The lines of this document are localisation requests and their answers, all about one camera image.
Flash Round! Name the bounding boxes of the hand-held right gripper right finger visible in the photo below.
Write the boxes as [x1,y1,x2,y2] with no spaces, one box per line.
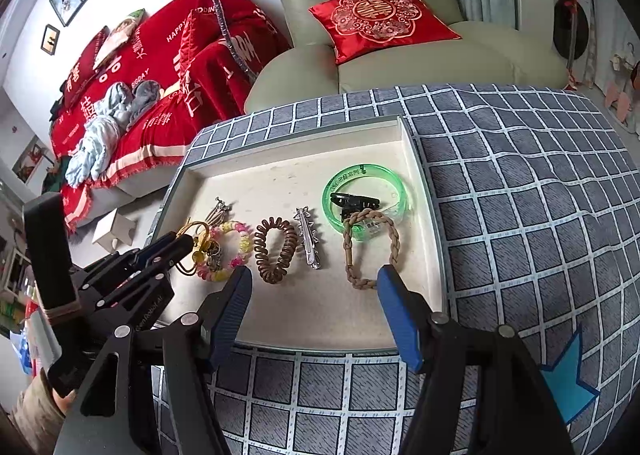
[376,264,576,455]

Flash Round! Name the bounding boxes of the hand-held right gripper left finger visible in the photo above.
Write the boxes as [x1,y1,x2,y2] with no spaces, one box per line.
[52,265,253,455]

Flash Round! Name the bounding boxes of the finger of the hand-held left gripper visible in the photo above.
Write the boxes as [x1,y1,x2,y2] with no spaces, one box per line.
[80,237,195,311]
[70,231,180,296]

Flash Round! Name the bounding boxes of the yellow elastic hair tie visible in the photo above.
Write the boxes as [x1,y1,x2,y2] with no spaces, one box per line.
[177,219,213,278]

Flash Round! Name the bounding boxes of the gold hairpin bundle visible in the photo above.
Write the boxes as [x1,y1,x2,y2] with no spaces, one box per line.
[206,197,235,227]

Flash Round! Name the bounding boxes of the brown spiral hair tie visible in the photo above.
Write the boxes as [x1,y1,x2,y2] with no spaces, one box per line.
[254,218,298,285]

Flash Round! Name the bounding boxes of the pink yellow beaded bracelet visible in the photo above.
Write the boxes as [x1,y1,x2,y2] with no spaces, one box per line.
[195,220,253,283]

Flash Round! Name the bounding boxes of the brown braided rope bracelet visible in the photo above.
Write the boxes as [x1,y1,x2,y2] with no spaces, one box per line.
[342,208,401,291]

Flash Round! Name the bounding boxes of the silver metal hair clip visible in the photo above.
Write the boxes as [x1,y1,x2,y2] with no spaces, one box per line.
[292,206,323,270]

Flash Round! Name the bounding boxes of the black hair clip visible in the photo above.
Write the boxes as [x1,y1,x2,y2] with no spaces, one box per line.
[329,191,381,222]

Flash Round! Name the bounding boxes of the green translucent bangle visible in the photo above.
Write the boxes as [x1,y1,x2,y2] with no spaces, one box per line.
[321,162,415,242]

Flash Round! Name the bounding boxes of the cream shallow tray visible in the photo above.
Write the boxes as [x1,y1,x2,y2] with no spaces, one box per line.
[147,115,448,353]

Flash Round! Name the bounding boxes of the person's left forearm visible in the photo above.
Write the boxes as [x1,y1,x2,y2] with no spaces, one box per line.
[10,369,76,442]

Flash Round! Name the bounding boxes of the small white stool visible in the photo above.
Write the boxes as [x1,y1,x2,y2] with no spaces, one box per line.
[92,209,137,253]

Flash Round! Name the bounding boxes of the cluttered shelf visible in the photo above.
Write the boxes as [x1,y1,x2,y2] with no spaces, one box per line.
[0,245,36,336]

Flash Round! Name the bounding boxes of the light blue garment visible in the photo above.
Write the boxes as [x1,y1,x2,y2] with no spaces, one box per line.
[65,82,136,188]

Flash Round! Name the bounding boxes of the grey checked blanket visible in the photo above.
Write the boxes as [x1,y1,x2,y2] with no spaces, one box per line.
[150,84,631,455]

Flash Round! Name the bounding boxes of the grey blue garment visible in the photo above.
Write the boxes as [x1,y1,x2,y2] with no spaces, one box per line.
[125,79,161,131]

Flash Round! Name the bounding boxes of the red folded velvet quilt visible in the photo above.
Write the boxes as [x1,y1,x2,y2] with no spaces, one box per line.
[175,9,293,122]

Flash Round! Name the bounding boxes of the red printed pillow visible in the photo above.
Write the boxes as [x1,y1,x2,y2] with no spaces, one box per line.
[62,25,110,106]

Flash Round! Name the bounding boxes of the white green printed pillow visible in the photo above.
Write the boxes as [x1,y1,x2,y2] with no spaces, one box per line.
[92,8,147,71]

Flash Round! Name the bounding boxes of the red covered bed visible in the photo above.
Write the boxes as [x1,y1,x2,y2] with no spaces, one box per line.
[49,0,293,236]

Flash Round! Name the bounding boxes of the small black framed picture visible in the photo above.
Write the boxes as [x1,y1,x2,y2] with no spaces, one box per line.
[41,24,61,56]

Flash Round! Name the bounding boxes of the pale green armchair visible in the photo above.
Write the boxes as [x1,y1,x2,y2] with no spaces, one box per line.
[245,0,571,113]

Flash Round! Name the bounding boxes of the red embroidered cushion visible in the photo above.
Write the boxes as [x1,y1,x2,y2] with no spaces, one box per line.
[307,0,463,66]

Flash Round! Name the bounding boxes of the pink cloth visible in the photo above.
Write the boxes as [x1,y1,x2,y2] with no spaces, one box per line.
[602,80,636,123]

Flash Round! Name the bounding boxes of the white washing machine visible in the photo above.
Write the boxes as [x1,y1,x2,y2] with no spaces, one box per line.
[550,0,601,71]

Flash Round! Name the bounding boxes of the unframed wall photo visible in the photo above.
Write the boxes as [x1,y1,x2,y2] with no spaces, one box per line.
[12,135,48,183]

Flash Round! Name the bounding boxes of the grey braided cable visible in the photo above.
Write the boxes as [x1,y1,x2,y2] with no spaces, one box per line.
[196,0,253,81]

